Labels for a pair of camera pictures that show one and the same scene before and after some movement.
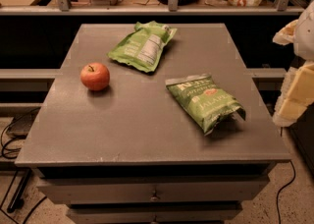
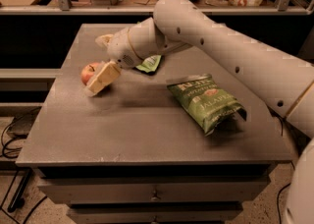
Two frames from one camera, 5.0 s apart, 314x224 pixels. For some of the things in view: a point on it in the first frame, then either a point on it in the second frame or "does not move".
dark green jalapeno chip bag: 205,102 does not move
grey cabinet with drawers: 129,153 does not move
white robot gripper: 305,34 → 120,48
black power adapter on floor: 21,125 does not move
